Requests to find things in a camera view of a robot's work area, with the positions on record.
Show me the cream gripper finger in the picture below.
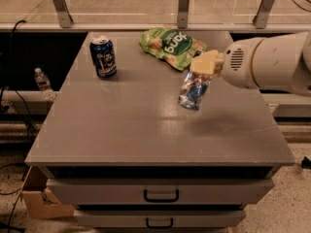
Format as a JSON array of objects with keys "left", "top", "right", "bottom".
[{"left": 190, "top": 50, "right": 225, "bottom": 76}]

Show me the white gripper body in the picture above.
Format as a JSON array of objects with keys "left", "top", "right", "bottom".
[{"left": 221, "top": 37, "right": 263, "bottom": 89}]

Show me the silver blue redbull can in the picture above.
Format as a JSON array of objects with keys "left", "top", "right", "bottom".
[{"left": 178, "top": 71, "right": 212, "bottom": 111}]

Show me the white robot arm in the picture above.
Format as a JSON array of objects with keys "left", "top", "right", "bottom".
[{"left": 190, "top": 32, "right": 311, "bottom": 96}]

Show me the dark blue pepsi can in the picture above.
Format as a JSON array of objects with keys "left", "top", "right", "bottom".
[{"left": 89, "top": 36, "right": 117, "bottom": 79}]

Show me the green chip bag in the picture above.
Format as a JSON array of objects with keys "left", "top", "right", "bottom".
[{"left": 139, "top": 27, "right": 207, "bottom": 71}]

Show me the black object on floor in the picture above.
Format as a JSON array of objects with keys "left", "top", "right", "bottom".
[{"left": 301, "top": 157, "right": 311, "bottom": 169}]

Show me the grey drawer cabinet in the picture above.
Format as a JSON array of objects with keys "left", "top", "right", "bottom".
[{"left": 26, "top": 32, "right": 294, "bottom": 233}]

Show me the clear plastic water bottle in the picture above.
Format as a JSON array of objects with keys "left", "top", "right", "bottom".
[{"left": 34, "top": 68, "right": 55, "bottom": 101}]

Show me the cardboard box on floor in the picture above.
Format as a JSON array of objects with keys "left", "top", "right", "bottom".
[{"left": 19, "top": 165, "right": 76, "bottom": 220}]

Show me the right metal railing bracket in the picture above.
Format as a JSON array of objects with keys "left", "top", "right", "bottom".
[{"left": 253, "top": 0, "right": 275, "bottom": 29}]

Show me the metal railing bracket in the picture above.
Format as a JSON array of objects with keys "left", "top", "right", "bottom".
[
  {"left": 253, "top": 0, "right": 275, "bottom": 29},
  {"left": 177, "top": 0, "right": 190, "bottom": 29},
  {"left": 52, "top": 0, "right": 73, "bottom": 28}
]

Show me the middle metal railing bracket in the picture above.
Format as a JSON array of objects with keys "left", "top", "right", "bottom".
[{"left": 177, "top": 0, "right": 190, "bottom": 29}]

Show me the upper black drawer handle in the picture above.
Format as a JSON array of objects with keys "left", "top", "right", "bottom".
[{"left": 143, "top": 189, "right": 180, "bottom": 203}]

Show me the black drawer handle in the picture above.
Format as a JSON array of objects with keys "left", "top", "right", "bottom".
[
  {"left": 143, "top": 189, "right": 180, "bottom": 203},
  {"left": 145, "top": 217, "right": 174, "bottom": 229}
]

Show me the left metal railing bracket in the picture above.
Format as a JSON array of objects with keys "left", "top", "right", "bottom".
[{"left": 52, "top": 0, "right": 73, "bottom": 28}]

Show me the lower black drawer handle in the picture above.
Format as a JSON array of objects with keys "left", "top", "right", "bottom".
[{"left": 145, "top": 217, "right": 174, "bottom": 229}]

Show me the black cable at left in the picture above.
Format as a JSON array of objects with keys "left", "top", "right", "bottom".
[{"left": 0, "top": 18, "right": 40, "bottom": 138}]

